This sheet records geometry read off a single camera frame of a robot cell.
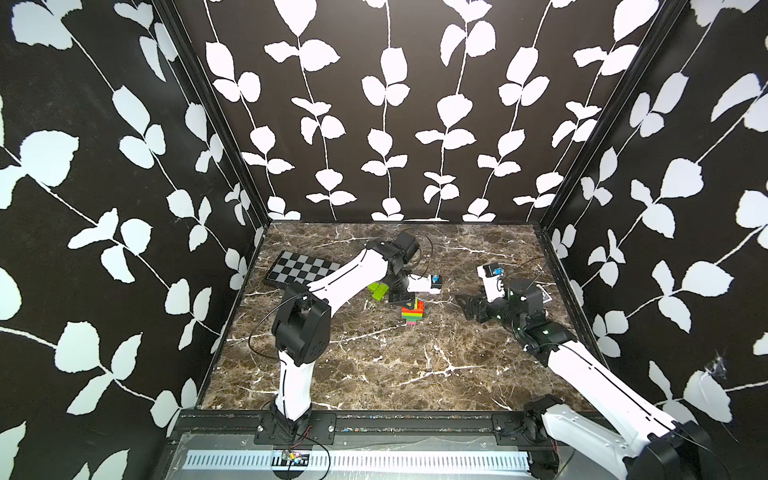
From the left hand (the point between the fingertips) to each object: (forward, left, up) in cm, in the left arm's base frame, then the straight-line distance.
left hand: (411, 293), depth 87 cm
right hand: (-3, -15, +7) cm, 16 cm away
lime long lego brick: (+7, +10, -9) cm, 15 cm away
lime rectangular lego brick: (-5, 0, -5) cm, 7 cm away
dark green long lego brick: (-4, 0, -8) cm, 9 cm away
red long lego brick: (-4, -2, -2) cm, 5 cm away
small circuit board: (-38, +32, -11) cm, 51 cm away
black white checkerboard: (+18, +41, -9) cm, 46 cm away
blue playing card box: (+2, -46, -10) cm, 47 cm away
